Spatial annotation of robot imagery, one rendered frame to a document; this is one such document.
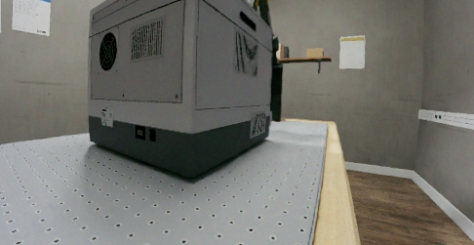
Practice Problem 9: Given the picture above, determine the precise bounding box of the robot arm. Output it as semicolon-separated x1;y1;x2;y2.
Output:
247;0;281;66

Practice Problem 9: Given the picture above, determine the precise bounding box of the grey boxy benchtop instrument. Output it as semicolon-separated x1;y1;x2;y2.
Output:
88;0;272;178

